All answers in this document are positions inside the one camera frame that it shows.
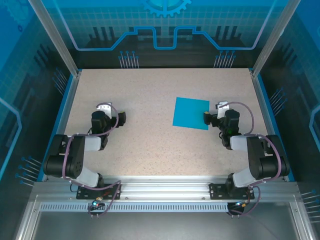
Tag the blue paper sheet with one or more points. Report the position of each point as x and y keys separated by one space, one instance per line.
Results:
x=190 y=113

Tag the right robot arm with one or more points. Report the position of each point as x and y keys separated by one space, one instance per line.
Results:
x=257 y=155

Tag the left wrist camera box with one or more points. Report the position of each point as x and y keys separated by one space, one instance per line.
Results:
x=105 y=108

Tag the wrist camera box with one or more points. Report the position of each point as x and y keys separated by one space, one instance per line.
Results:
x=105 y=108
x=222 y=107

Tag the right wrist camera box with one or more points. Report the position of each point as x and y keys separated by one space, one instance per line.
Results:
x=222 y=107

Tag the aluminium side rail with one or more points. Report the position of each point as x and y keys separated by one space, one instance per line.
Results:
x=67 y=110
x=265 y=110

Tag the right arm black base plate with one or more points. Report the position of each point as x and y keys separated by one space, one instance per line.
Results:
x=217 y=191

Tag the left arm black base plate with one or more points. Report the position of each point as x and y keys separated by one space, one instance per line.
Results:
x=110 y=193

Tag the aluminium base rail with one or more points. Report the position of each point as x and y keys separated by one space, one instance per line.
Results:
x=165 y=186

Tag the aluminium corner post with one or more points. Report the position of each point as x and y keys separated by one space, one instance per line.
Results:
x=275 y=37
x=55 y=37

